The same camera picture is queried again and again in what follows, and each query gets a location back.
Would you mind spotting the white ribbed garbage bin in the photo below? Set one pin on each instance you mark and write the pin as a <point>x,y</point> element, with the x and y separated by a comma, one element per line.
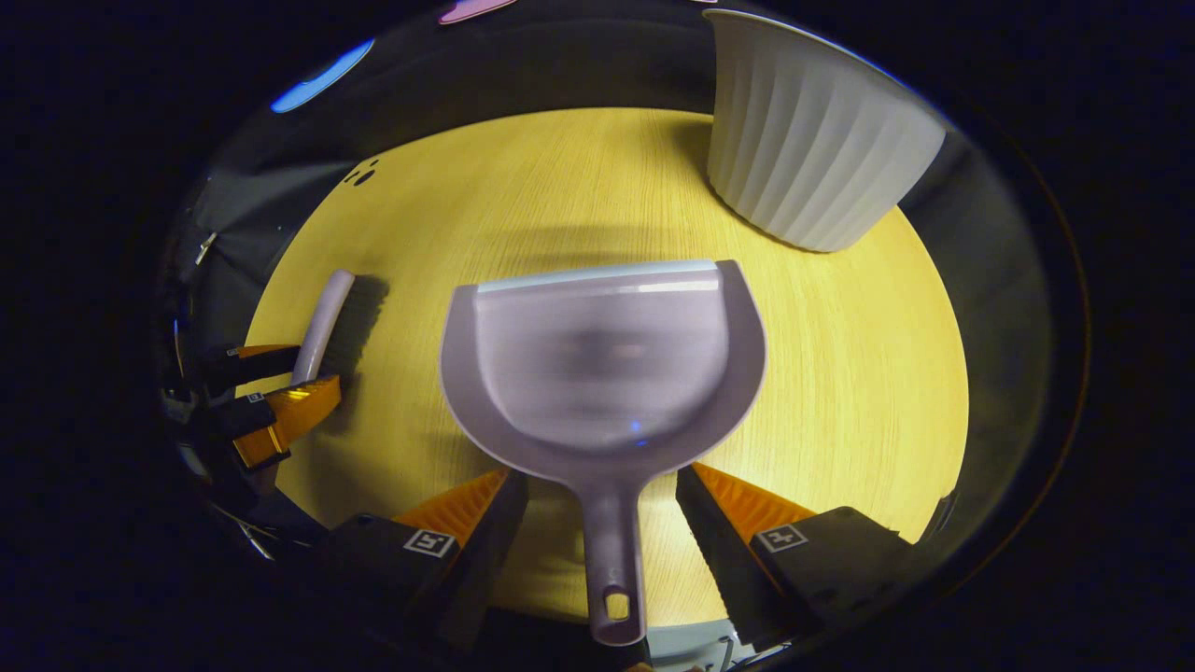
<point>812,140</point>

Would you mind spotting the white tag clip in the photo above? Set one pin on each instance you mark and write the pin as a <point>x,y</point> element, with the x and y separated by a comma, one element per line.
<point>205,248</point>

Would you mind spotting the yellow wooden desktop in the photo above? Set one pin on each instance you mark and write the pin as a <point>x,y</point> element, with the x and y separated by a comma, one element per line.
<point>840,373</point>

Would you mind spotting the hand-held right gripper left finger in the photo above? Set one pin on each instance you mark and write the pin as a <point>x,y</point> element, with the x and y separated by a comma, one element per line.
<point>490,551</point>

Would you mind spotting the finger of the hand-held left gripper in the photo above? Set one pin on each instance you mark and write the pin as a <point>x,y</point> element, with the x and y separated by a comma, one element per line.
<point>252,364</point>
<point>299,411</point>

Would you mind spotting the small pink broom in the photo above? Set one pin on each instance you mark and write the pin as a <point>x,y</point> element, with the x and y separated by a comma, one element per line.
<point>327,317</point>

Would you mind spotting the pink dustpan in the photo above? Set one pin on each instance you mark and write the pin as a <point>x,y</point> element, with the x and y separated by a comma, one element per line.
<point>597,373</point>

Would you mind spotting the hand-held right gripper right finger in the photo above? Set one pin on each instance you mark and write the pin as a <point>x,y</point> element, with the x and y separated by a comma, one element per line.
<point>714,551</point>

